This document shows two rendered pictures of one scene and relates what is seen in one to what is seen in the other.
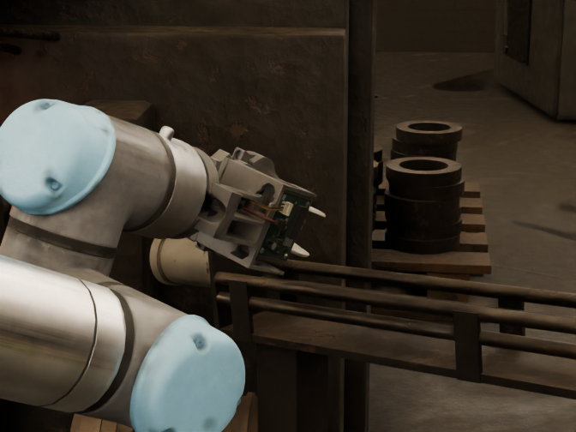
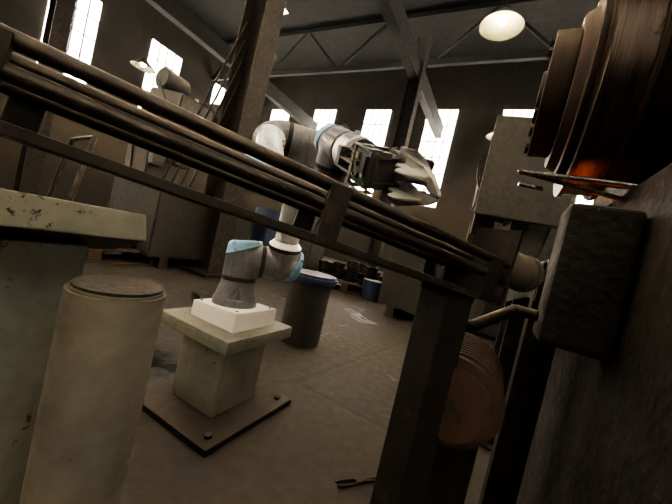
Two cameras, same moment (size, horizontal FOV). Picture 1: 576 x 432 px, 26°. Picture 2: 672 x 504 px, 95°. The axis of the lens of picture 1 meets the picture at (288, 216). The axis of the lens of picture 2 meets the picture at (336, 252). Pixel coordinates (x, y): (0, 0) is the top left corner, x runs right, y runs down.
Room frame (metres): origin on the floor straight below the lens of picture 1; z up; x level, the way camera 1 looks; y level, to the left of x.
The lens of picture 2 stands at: (1.13, -0.46, 0.65)
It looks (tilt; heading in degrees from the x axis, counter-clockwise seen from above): 2 degrees down; 113
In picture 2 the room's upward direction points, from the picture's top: 13 degrees clockwise
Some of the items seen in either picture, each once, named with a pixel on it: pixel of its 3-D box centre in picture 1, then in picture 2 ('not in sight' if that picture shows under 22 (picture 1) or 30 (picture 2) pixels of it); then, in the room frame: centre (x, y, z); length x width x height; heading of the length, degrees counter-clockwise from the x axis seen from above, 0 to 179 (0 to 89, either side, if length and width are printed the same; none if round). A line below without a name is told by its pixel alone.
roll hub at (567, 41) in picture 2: not in sight; (549, 98); (1.22, 0.43, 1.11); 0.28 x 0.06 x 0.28; 86
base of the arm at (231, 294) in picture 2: not in sight; (236, 289); (0.41, 0.41, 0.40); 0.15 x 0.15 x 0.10
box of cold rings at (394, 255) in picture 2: not in sight; (434, 288); (0.84, 3.22, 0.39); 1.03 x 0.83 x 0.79; 0
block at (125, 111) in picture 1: (117, 214); (586, 279); (1.31, 0.19, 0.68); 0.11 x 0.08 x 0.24; 176
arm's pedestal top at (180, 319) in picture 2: not in sight; (229, 324); (0.42, 0.41, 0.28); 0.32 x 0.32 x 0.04; 86
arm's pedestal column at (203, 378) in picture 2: not in sight; (220, 365); (0.42, 0.41, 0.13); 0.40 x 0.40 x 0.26; 86
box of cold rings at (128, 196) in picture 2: not in sight; (183, 225); (-2.00, 2.18, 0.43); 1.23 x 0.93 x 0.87; 84
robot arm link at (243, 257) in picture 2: not in sight; (244, 257); (0.41, 0.42, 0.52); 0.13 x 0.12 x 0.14; 42
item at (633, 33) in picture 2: not in sight; (599, 97); (1.31, 0.42, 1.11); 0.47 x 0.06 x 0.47; 86
